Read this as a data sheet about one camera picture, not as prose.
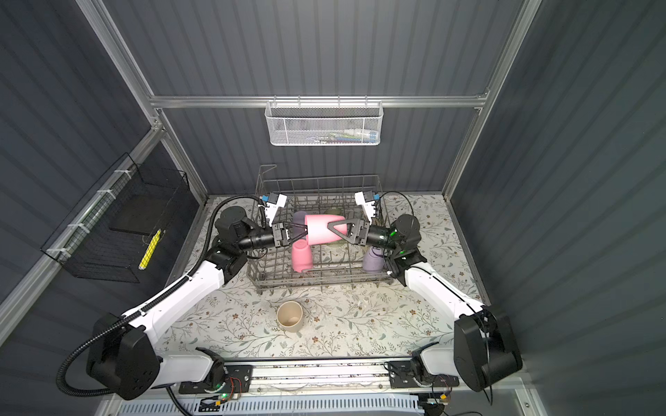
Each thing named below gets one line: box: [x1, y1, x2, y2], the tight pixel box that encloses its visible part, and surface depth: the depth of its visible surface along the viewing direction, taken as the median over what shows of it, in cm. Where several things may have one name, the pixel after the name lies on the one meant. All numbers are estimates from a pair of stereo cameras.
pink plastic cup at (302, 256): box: [291, 238, 314, 273], surface depth 88 cm
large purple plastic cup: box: [292, 210, 307, 234], surface depth 95 cm
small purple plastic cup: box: [362, 246, 386, 273], surface depth 87 cm
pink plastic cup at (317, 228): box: [304, 214, 348, 246], surface depth 64 cm
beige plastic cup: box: [276, 300, 303, 333], surface depth 85 cm
